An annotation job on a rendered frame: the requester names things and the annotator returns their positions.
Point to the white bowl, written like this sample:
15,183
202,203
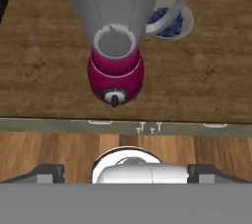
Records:
187,21

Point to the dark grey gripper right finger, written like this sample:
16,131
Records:
201,173

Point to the grey-green cupboard run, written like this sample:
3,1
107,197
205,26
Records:
49,126

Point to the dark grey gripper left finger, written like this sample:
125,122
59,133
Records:
49,173

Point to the white round thing, black rim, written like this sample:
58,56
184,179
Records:
131,170

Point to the black object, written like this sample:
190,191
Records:
3,2

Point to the blueberries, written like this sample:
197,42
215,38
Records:
170,28

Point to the magenta blender with grey jar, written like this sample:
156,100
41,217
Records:
115,72

